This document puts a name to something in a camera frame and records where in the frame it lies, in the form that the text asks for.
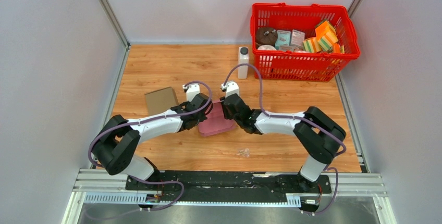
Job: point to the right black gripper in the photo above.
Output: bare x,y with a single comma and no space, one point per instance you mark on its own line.
226,114

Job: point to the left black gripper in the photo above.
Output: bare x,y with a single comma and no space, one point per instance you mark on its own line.
203,117

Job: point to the pink paper box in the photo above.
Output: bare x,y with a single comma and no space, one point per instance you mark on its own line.
215,122

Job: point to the brown cardboard box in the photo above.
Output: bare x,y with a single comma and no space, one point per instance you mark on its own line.
160,100

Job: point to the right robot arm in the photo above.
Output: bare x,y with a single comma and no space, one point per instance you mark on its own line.
320,136

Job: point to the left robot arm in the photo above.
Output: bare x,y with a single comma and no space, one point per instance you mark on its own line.
115,146

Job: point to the teal small box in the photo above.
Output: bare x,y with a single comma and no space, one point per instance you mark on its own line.
283,38

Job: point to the grey pink small box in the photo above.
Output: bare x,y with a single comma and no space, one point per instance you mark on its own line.
297,39

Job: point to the small clear screw bag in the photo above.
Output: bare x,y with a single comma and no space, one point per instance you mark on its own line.
243,152

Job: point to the white bottle black cap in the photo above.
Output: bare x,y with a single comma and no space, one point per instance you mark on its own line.
243,58

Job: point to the white round lid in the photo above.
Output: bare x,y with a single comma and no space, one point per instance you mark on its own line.
266,48

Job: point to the brown round item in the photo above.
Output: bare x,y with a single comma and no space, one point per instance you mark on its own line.
266,36

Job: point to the striped sponge pack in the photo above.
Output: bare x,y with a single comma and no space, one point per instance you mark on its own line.
311,45

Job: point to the red plastic basket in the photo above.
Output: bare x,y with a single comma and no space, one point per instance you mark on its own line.
303,66

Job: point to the orange green sponge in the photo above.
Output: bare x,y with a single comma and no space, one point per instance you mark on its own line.
326,35

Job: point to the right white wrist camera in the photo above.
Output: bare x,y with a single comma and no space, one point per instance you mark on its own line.
230,88

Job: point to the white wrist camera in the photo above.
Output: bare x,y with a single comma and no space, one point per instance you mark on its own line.
230,88
191,90

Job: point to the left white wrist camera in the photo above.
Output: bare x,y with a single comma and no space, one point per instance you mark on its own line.
191,90

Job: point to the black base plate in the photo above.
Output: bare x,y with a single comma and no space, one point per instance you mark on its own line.
226,186

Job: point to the aluminium frame rail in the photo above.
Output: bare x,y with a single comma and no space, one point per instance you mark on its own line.
98,197

